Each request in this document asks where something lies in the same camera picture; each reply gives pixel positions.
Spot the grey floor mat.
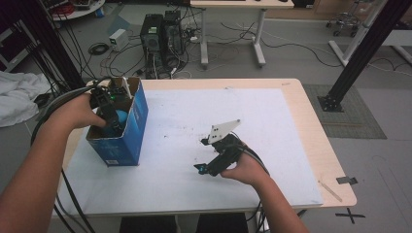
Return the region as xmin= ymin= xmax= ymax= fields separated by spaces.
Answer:
xmin=302 ymin=83 xmax=388 ymax=141

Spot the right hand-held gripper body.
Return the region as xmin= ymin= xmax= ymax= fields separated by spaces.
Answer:
xmin=200 ymin=118 xmax=248 ymax=163

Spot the white metal stand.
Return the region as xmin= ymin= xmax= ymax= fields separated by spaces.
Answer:
xmin=327 ymin=0 xmax=412 ymax=68

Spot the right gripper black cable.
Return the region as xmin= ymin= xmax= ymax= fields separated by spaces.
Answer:
xmin=231 ymin=131 xmax=271 ymax=233

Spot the wheeled stool base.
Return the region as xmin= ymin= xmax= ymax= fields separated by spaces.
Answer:
xmin=325 ymin=10 xmax=362 ymax=39

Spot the black computer tower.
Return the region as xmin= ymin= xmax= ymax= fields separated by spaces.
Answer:
xmin=161 ymin=10 xmax=188 ymax=67
xmin=139 ymin=13 xmax=165 ymax=80

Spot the light wooden table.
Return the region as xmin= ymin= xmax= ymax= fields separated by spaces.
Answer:
xmin=48 ymin=77 xmax=358 ymax=218

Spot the white crumpled cloth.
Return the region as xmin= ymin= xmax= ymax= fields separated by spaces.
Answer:
xmin=0 ymin=70 xmax=53 ymax=128

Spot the black metal frame post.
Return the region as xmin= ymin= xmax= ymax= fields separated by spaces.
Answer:
xmin=317 ymin=0 xmax=412 ymax=114
xmin=6 ymin=0 xmax=87 ymax=96

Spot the black tape cross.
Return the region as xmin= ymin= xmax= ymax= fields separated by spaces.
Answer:
xmin=334 ymin=207 xmax=366 ymax=225

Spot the blue cardboard box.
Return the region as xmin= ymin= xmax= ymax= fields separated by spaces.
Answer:
xmin=85 ymin=76 xmax=150 ymax=168

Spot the small white device box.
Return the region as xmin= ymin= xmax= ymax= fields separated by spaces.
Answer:
xmin=108 ymin=28 xmax=130 ymax=52

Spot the blue spray bottle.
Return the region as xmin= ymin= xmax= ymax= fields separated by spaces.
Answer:
xmin=102 ymin=109 xmax=129 ymax=138

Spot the grey tape piece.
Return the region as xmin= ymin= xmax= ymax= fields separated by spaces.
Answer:
xmin=335 ymin=176 xmax=360 ymax=186

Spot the coiled black cable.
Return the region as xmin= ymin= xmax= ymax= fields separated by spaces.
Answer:
xmin=87 ymin=42 xmax=111 ymax=56

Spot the white table leg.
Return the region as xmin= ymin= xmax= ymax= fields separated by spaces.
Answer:
xmin=255 ymin=211 xmax=270 ymax=233

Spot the long black floor cable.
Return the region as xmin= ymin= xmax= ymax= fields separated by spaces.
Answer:
xmin=220 ymin=21 xmax=343 ymax=69

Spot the person's left hand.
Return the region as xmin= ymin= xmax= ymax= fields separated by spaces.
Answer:
xmin=51 ymin=93 xmax=108 ymax=131

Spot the white table mat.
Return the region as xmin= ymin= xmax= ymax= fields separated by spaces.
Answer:
xmin=52 ymin=87 xmax=325 ymax=216

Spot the person's right hand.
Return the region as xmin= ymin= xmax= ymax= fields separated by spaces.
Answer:
xmin=220 ymin=143 xmax=270 ymax=187

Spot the round white table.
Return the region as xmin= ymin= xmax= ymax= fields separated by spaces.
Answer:
xmin=48 ymin=0 xmax=107 ymax=22

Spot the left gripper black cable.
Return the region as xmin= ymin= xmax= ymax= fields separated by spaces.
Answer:
xmin=30 ymin=76 xmax=112 ymax=233

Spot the thin wooden stick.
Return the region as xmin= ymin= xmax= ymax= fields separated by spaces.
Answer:
xmin=318 ymin=180 xmax=344 ymax=204

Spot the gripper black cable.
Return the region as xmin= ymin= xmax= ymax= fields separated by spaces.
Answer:
xmin=30 ymin=76 xmax=112 ymax=233
xmin=231 ymin=131 xmax=271 ymax=233

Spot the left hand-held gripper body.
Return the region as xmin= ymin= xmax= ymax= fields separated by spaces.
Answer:
xmin=88 ymin=76 xmax=134 ymax=112

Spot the white background desk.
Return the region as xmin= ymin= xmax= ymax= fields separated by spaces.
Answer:
xmin=189 ymin=0 xmax=295 ymax=70

